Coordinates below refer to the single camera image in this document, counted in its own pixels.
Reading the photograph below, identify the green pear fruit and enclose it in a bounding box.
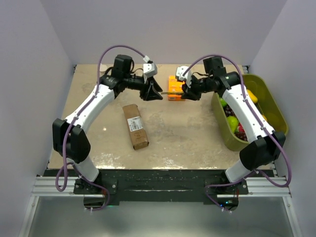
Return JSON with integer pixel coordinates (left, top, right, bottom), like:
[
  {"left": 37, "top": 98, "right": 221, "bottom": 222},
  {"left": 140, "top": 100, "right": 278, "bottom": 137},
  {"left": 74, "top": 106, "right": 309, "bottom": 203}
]
[{"left": 227, "top": 116, "right": 239, "bottom": 133}]

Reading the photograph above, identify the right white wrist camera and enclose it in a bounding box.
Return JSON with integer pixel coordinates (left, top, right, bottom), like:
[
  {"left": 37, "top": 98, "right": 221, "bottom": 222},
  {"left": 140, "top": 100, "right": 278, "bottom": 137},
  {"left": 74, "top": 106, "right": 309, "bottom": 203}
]
[{"left": 175, "top": 66, "right": 192, "bottom": 88}]

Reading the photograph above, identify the orange small carton box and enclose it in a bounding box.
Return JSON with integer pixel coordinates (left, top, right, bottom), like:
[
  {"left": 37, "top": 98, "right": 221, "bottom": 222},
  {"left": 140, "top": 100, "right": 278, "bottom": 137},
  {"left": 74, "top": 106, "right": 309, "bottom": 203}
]
[{"left": 168, "top": 76, "right": 185, "bottom": 101}]

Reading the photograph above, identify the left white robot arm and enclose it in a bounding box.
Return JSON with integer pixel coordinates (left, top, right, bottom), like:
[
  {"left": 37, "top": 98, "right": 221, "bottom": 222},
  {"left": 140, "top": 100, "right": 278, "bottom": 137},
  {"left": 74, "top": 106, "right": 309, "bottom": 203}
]
[{"left": 52, "top": 54, "right": 162, "bottom": 194}]

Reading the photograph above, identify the olive green plastic bin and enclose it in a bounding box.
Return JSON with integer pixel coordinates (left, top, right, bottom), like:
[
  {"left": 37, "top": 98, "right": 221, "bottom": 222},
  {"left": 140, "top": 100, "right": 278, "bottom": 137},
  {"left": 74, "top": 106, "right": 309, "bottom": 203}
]
[{"left": 211, "top": 74, "right": 288, "bottom": 152}]

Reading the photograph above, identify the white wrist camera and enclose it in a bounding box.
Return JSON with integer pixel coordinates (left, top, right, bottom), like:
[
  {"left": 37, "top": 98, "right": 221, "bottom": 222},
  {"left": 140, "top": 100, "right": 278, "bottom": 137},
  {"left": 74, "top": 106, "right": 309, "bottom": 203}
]
[
  {"left": 143, "top": 62, "right": 158, "bottom": 79},
  {"left": 175, "top": 66, "right": 192, "bottom": 88}
]

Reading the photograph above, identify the brown cardboard express box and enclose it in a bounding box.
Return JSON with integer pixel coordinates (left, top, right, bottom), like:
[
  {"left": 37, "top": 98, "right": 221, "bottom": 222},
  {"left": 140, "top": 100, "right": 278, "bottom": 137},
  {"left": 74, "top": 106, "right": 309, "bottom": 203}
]
[{"left": 122, "top": 104, "right": 149, "bottom": 150}]

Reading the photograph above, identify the red grape bunch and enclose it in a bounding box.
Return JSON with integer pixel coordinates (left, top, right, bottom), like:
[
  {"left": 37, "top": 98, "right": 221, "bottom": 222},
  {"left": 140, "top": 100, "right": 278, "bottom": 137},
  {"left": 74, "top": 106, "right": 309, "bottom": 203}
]
[{"left": 235, "top": 132, "right": 247, "bottom": 141}]

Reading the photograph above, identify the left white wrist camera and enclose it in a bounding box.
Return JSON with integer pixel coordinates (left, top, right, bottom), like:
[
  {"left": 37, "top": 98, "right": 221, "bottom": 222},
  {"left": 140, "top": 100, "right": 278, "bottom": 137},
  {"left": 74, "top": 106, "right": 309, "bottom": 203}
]
[{"left": 143, "top": 62, "right": 158, "bottom": 79}]

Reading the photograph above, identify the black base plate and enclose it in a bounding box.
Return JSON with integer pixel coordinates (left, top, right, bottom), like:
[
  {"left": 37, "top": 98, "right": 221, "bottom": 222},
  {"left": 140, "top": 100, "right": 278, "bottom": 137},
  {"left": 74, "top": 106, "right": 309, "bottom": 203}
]
[{"left": 74, "top": 169, "right": 248, "bottom": 207}]

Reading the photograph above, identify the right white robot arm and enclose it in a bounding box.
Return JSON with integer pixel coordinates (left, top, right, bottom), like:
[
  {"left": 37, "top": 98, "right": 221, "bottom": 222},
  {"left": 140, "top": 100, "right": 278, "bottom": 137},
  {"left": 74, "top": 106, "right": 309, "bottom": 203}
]
[{"left": 175, "top": 54, "right": 285, "bottom": 194}]

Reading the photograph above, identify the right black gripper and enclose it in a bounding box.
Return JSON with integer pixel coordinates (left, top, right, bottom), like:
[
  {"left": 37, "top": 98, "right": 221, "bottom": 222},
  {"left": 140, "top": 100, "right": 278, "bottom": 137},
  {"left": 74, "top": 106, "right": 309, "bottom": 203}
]
[{"left": 181, "top": 74, "right": 213, "bottom": 101}]

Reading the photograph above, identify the yellow utility knife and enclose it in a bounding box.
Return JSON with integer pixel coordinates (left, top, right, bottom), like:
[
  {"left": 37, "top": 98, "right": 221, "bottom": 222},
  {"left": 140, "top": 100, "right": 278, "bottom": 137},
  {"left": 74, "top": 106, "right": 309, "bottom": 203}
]
[{"left": 161, "top": 92, "right": 183, "bottom": 96}]

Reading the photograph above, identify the aluminium rail frame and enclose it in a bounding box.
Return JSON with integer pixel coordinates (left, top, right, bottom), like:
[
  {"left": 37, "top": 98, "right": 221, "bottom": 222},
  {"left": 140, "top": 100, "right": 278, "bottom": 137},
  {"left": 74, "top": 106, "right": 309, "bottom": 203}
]
[{"left": 31, "top": 177, "right": 291, "bottom": 198}]

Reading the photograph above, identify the yellow mango fruit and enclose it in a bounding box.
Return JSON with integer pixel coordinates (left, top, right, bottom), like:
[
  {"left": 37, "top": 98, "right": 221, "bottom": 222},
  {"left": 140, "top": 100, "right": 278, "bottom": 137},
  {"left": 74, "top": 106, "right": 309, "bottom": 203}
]
[{"left": 247, "top": 89, "right": 258, "bottom": 104}]

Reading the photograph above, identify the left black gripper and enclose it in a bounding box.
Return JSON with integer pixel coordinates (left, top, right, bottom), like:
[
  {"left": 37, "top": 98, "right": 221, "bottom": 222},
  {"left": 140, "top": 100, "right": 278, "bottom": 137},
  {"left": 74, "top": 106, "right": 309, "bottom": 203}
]
[{"left": 124, "top": 73, "right": 163, "bottom": 101}]

